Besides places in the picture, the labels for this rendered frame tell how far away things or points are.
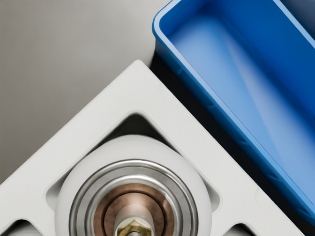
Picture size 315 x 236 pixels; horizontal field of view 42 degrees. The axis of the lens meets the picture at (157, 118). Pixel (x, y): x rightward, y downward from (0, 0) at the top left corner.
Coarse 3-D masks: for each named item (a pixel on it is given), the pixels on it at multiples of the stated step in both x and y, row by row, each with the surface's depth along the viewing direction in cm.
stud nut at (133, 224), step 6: (132, 222) 20; (138, 222) 21; (120, 228) 21; (126, 228) 20; (132, 228) 20; (138, 228) 20; (144, 228) 20; (150, 228) 21; (120, 234) 20; (126, 234) 20; (144, 234) 20; (150, 234) 20
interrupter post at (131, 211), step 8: (128, 208) 23; (136, 208) 23; (144, 208) 24; (120, 216) 22; (128, 216) 21; (136, 216) 21; (144, 216) 22; (120, 224) 21; (152, 224) 22; (152, 232) 21
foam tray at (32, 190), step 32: (96, 96) 31; (128, 96) 31; (160, 96) 31; (64, 128) 31; (96, 128) 31; (128, 128) 42; (160, 128) 31; (192, 128) 32; (32, 160) 31; (64, 160) 31; (192, 160) 32; (224, 160) 32; (0, 192) 31; (32, 192) 31; (224, 192) 32; (256, 192) 32; (0, 224) 31; (32, 224) 31; (224, 224) 32; (256, 224) 32; (288, 224) 32
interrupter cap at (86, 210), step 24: (120, 168) 24; (144, 168) 24; (168, 168) 24; (96, 192) 24; (120, 192) 24; (144, 192) 24; (168, 192) 24; (72, 216) 24; (96, 216) 24; (168, 216) 24; (192, 216) 24
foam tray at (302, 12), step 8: (280, 0) 45; (288, 0) 43; (296, 0) 42; (304, 0) 41; (312, 0) 40; (288, 8) 44; (296, 8) 43; (304, 8) 42; (312, 8) 41; (296, 16) 44; (304, 16) 43; (312, 16) 42; (304, 24) 44; (312, 24) 43; (312, 32) 44
